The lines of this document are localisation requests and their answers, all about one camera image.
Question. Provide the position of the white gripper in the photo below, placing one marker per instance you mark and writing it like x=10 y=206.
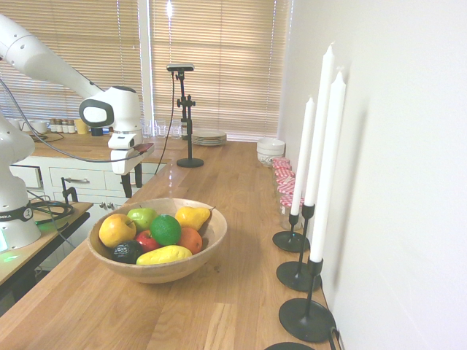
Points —
x=122 y=160

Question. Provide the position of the green lime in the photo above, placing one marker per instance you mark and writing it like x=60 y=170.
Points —
x=165 y=229

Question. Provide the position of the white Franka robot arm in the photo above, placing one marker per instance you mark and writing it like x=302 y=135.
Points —
x=36 y=58

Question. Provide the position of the green apple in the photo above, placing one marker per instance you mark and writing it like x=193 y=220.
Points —
x=143 y=218

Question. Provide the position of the white cabinet with drawers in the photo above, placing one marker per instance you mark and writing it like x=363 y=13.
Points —
x=84 y=182

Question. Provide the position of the yellow red apple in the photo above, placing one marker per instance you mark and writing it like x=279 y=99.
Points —
x=116 y=230

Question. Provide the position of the clear drinking glass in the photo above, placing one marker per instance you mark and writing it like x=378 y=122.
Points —
x=176 y=131
x=158 y=128

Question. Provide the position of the black table clamp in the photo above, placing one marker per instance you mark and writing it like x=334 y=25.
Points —
x=68 y=191

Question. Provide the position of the yellow pear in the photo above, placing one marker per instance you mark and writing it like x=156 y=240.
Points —
x=191 y=217

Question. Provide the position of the dark avocado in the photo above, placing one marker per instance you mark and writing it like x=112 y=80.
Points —
x=126 y=252

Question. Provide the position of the yellow cup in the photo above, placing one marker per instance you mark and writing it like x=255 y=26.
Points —
x=81 y=127

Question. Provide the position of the long yellow mango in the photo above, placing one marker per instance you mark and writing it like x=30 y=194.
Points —
x=164 y=255

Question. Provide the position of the small spice jar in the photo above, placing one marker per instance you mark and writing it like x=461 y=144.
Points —
x=72 y=127
x=65 y=127
x=53 y=126
x=59 y=126

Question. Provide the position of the orange fruit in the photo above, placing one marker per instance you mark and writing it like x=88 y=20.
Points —
x=190 y=240

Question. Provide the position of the stack of white plates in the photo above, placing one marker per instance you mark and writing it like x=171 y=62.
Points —
x=208 y=138

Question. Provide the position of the round wooden bowl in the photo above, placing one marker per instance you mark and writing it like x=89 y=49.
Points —
x=164 y=271

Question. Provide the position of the white mug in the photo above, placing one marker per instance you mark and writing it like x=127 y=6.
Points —
x=14 y=123
x=38 y=126

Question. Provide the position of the white bowl with dark pattern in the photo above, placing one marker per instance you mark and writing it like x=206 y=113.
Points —
x=268 y=159

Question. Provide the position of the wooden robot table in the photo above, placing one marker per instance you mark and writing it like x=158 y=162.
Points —
x=22 y=262

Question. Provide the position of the plain white bowl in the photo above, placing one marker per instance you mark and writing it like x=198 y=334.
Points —
x=270 y=145

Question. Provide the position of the beige window blind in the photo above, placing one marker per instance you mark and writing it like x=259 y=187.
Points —
x=219 y=65
x=84 y=40

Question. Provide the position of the glass jar red checked lid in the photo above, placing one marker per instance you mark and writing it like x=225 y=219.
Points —
x=281 y=162
x=283 y=173
x=284 y=181
x=286 y=190
x=286 y=201

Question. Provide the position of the short black candle holder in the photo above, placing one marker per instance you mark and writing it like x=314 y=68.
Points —
x=290 y=241

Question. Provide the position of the short white candle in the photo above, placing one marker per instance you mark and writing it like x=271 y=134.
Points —
x=303 y=156

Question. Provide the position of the tall black candle holder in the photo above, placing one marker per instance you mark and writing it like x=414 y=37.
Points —
x=306 y=321
x=297 y=275

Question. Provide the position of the medium white candle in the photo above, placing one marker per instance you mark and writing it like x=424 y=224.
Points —
x=330 y=164

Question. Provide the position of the tallest white candle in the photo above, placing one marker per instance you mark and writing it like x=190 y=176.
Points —
x=323 y=120

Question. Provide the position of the red wrist camera box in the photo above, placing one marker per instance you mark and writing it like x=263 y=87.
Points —
x=144 y=147

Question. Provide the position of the black camera stand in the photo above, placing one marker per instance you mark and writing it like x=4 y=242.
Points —
x=189 y=160

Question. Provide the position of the grey stereo camera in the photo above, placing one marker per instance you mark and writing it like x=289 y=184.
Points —
x=180 y=67

